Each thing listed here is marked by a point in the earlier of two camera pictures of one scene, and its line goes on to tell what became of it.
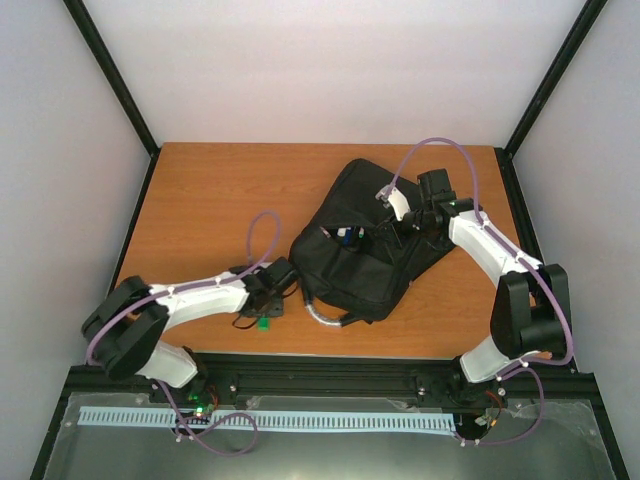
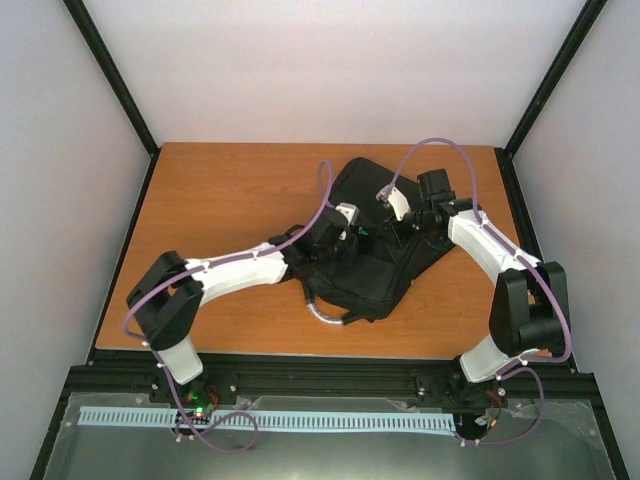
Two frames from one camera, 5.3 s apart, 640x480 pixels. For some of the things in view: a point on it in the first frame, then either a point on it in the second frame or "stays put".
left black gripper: (278, 310) → (349, 252)
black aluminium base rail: (443, 381) stays put
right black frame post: (574, 40) stays put
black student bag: (349, 252) stays put
